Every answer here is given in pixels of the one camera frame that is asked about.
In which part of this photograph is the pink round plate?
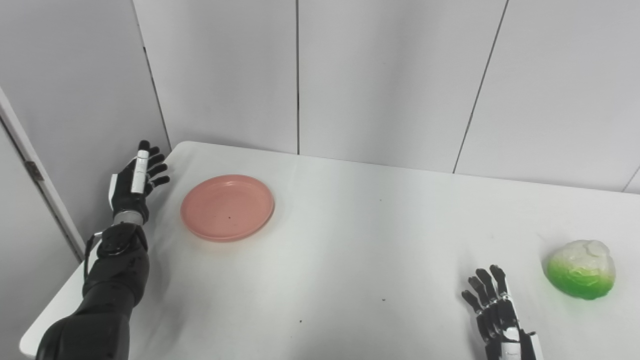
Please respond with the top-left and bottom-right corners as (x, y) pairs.
(180, 174), (276, 244)

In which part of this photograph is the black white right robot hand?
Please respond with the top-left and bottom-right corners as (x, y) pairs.
(461, 264), (546, 360)

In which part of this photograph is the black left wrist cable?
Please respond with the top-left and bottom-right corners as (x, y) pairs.
(82, 231), (106, 281)

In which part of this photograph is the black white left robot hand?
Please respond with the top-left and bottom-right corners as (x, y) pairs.
(108, 140), (171, 216)

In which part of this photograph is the green white toy cabbage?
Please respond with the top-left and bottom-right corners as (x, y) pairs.
(544, 239), (617, 301)

